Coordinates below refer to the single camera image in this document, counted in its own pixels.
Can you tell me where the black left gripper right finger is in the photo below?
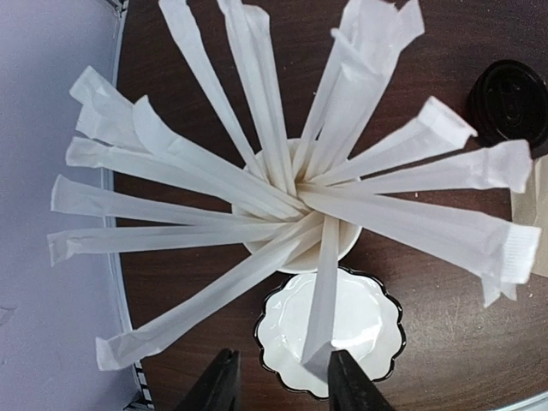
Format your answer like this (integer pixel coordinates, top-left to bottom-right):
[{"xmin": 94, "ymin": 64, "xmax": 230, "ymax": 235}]
[{"xmin": 328, "ymin": 350, "xmax": 394, "ymax": 411}]

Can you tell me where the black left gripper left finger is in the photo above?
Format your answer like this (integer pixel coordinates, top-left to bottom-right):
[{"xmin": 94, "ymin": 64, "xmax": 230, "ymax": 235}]
[{"xmin": 175, "ymin": 348, "xmax": 241, "ymax": 411}]

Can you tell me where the white paper straw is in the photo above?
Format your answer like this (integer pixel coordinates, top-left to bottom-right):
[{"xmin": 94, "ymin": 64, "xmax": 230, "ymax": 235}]
[{"xmin": 301, "ymin": 216, "xmax": 339, "ymax": 383}]

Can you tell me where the cream paper bag with handles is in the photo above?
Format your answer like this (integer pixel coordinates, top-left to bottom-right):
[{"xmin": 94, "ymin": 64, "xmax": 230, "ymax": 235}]
[{"xmin": 511, "ymin": 156, "xmax": 548, "ymax": 277}]

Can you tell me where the paper cup holding straws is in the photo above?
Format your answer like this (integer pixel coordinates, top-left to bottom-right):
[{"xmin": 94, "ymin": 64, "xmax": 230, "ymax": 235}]
[{"xmin": 230, "ymin": 137, "xmax": 361, "ymax": 275}]

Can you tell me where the stack of black cup lids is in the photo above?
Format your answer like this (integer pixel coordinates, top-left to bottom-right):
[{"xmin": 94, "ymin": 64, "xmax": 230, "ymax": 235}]
[{"xmin": 467, "ymin": 59, "xmax": 547, "ymax": 158}]

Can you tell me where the bundle of white wrapped straws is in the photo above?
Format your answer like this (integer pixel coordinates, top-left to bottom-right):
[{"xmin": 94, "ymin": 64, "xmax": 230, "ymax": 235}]
[{"xmin": 47, "ymin": 1, "xmax": 541, "ymax": 371}]

